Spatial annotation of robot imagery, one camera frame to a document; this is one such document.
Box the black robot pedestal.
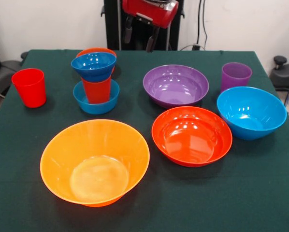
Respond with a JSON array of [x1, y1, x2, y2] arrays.
[[101, 0, 184, 51]]

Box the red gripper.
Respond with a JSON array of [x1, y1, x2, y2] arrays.
[[122, 0, 179, 53]]

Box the orange cup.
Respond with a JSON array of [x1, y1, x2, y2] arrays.
[[81, 74, 112, 104]]

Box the black office chair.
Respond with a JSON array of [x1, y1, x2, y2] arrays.
[[0, 30, 23, 97]]

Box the wide orange bowl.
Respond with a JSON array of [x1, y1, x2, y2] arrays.
[[151, 106, 233, 168]]

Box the small orange bowl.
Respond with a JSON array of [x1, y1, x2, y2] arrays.
[[76, 47, 117, 74]]

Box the small dark blue bowl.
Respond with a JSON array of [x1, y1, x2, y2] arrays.
[[71, 52, 117, 83]]

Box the dark green table cloth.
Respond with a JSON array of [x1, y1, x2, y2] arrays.
[[0, 49, 289, 232]]

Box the purple cup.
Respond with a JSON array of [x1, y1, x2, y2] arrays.
[[220, 62, 253, 94]]

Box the black wall cable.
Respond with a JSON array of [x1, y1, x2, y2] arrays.
[[196, 0, 202, 46], [202, 0, 208, 51]]

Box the large yellow bowl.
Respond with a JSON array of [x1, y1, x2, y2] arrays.
[[40, 119, 150, 208]]

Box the purple bowl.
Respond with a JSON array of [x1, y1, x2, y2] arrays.
[[143, 64, 210, 109]]

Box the small light blue bowl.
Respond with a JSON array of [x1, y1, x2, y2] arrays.
[[73, 79, 120, 115]]

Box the large light blue bowl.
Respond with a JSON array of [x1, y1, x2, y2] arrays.
[[216, 86, 288, 141]]

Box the red cup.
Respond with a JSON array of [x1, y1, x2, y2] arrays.
[[11, 68, 47, 109]]

